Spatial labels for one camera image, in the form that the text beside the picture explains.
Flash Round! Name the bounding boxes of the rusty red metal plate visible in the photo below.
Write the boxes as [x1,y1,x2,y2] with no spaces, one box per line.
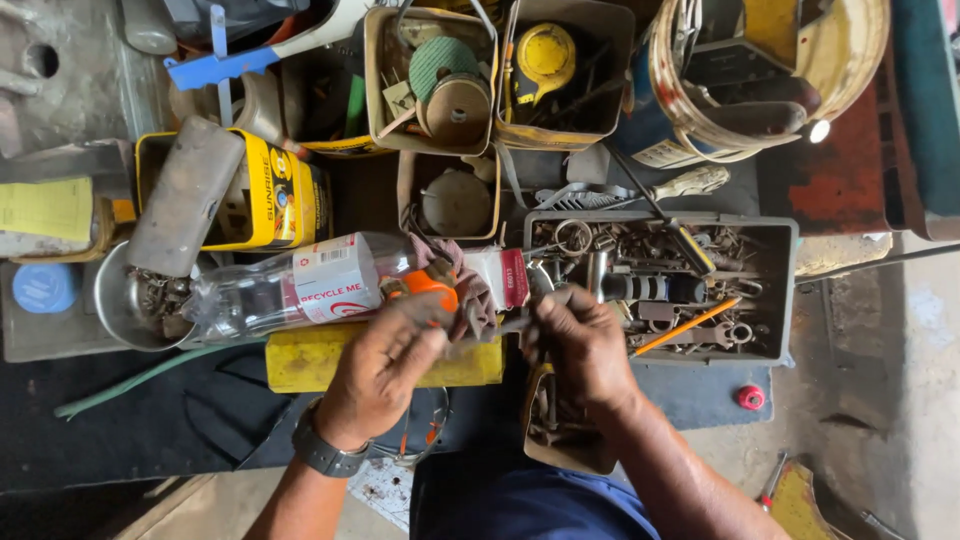
[756,71,905,235]

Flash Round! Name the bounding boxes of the black and yellow screwdriver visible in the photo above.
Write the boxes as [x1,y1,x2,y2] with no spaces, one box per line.
[602,141,719,277]

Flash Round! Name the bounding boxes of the green hose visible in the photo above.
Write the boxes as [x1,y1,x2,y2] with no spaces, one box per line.
[52,337,269,420]

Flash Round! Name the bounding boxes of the clear plastic bottle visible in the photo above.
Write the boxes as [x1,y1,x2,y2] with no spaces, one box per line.
[180,231,421,348]

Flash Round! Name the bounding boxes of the gray plastic tray of hardware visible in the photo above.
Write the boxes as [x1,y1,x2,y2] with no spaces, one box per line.
[522,209,801,369]

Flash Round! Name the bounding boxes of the small tin with round disc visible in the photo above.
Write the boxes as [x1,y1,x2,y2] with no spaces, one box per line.
[395,147,503,243]

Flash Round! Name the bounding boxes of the yellow paper pad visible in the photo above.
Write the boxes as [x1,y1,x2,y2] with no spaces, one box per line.
[0,175,96,243]

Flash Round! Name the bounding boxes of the gray sharpening stone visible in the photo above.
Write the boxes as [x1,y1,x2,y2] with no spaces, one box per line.
[125,114,248,279]

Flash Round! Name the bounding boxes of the blue round lid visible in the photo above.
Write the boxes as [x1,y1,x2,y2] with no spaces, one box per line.
[11,262,81,315]

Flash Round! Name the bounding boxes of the white handled metal brush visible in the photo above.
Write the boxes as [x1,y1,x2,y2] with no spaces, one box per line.
[533,164,732,213]

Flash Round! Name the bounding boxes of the metal ring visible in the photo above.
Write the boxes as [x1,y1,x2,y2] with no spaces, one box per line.
[552,218,594,258]

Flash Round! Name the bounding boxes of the white packet with red label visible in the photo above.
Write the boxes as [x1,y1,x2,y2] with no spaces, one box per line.
[460,247,531,313]

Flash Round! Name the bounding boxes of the orange pencil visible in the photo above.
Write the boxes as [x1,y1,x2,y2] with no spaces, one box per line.
[629,296,744,360]

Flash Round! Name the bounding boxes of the black rubber mat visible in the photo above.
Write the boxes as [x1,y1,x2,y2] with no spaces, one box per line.
[0,153,776,496]

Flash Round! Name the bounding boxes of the gray wristwatch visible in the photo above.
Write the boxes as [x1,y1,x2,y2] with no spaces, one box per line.
[291,397,372,480]

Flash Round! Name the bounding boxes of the black and silver socket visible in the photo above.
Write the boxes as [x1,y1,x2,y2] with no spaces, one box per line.
[599,270,711,306]

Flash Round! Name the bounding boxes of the teal metal frame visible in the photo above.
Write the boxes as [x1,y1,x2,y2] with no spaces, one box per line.
[891,0,960,243]

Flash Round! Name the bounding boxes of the small gray metal part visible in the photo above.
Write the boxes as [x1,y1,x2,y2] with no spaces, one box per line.
[450,315,535,354]

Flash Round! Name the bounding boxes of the person's left hand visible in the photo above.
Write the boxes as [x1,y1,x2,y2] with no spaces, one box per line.
[314,292,461,451]

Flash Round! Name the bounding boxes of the small tin of rusty nails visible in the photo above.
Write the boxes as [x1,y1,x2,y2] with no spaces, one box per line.
[522,363,621,477]

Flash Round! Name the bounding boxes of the dirty pinkish rag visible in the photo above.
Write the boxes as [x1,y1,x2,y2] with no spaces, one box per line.
[407,235,505,348]

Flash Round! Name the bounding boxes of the brown grinding disc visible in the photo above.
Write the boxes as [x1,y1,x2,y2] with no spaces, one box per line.
[415,72,493,148]

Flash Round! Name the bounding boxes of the person's right hand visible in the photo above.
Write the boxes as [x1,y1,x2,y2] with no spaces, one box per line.
[520,285,640,413]

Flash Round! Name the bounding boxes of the thin metal rod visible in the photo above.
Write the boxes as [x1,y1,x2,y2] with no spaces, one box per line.
[795,242,960,285]

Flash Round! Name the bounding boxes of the yellow tin box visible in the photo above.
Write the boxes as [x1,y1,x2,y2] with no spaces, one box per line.
[134,126,333,253]

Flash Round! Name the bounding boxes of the metal bowl of bolts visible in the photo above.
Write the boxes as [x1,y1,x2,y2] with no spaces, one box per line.
[93,239,205,354]

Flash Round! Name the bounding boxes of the orange capped small tool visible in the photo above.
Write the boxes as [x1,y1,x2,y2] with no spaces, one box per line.
[381,267,461,319]

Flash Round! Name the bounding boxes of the tin box with tape measure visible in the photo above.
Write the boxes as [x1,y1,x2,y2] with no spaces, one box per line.
[492,0,638,153]

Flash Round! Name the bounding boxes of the gray spanner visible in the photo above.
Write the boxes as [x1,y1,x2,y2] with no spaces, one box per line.
[632,321,756,351]

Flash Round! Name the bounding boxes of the blue paint can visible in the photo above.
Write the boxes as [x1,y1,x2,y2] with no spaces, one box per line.
[609,43,723,171]

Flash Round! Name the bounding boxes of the person's blue shorts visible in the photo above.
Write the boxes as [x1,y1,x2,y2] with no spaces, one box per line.
[408,448,663,540]

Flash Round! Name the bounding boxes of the yellow metal piece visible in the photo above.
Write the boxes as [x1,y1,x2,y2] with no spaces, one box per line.
[768,458,858,540]

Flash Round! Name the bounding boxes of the clear safety glasses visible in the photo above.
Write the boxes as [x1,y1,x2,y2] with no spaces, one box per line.
[369,385,453,471]

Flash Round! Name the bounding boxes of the green grinding disc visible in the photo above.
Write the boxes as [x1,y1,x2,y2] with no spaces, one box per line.
[408,36,482,106]

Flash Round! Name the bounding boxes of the white speckled sheet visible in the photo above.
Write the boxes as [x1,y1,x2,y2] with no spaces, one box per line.
[347,456,415,534]

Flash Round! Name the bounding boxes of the stained white bucket of tools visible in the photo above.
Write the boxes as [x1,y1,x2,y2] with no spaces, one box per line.
[647,0,894,165]

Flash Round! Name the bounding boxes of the yellow tape measure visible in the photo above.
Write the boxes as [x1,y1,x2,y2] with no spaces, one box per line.
[513,21,578,107]

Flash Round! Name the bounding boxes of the blue and white tool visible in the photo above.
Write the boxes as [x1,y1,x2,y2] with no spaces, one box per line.
[162,0,378,93]

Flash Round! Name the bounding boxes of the yellow block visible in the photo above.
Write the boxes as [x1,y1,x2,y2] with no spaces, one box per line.
[264,322,506,395]

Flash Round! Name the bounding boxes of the tin box with grinding discs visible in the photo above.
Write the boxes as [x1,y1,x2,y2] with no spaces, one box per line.
[363,5,499,158]

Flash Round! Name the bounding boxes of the red handled screwdriver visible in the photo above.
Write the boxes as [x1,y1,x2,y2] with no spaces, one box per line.
[756,450,789,516]

